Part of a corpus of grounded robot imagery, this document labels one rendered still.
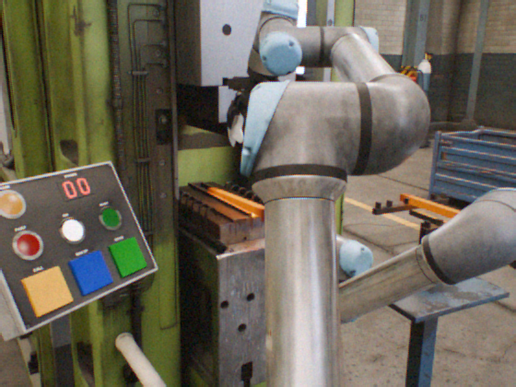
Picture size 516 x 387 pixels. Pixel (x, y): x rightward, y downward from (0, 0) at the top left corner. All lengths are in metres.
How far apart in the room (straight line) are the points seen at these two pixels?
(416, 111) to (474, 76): 9.93
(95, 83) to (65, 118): 0.40
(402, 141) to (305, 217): 0.15
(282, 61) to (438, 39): 9.63
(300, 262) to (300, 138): 0.14
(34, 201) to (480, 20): 9.92
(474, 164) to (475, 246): 4.33
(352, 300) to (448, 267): 0.21
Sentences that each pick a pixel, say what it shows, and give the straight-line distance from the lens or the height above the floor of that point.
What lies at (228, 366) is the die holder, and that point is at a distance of 1.58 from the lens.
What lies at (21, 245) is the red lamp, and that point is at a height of 1.09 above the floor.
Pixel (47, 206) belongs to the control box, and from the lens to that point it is 1.12.
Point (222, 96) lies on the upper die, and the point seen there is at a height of 1.34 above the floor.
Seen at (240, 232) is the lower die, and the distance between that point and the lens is 1.48.
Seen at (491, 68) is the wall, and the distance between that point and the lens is 10.37.
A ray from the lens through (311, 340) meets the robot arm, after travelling 0.57.
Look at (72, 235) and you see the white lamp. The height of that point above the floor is 1.08.
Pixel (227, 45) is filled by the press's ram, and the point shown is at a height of 1.47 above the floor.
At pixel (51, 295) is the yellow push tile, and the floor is 1.00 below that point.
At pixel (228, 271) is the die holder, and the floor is 0.86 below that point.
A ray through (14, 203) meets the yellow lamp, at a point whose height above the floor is 1.16.
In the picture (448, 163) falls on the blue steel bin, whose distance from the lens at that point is 5.36.
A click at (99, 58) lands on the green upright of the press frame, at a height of 1.43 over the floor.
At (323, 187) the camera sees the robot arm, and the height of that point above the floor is 1.30.
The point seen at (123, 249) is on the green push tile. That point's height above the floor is 1.03.
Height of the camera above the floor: 1.45
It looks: 15 degrees down
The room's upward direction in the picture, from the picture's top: 1 degrees clockwise
